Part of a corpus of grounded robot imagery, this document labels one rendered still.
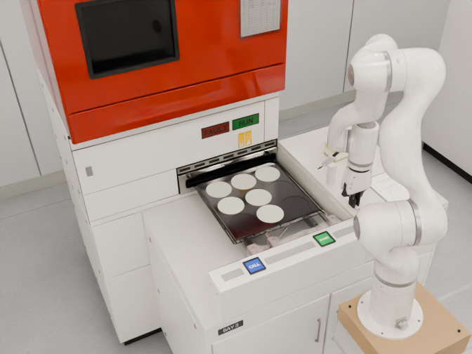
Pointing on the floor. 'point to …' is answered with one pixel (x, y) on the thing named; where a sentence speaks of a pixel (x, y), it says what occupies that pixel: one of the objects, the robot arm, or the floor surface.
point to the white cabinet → (184, 316)
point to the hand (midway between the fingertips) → (354, 200)
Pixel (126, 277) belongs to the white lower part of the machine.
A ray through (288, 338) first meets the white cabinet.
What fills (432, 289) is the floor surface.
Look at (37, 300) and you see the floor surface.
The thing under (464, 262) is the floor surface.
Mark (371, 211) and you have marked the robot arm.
